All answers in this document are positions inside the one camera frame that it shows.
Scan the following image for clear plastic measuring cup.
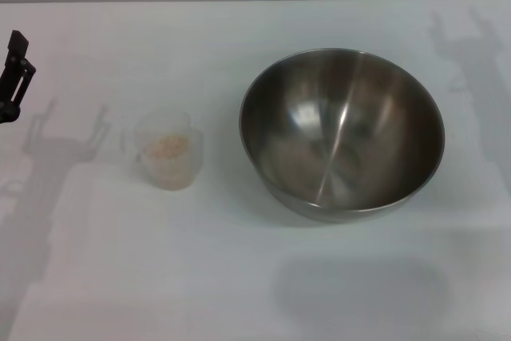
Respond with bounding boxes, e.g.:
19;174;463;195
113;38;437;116
121;110;205;191

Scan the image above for white rice grains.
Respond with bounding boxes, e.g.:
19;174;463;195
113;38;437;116
141;133;192;189

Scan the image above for stainless steel mixing bowl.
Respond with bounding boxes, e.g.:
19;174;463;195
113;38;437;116
238;47;446;225

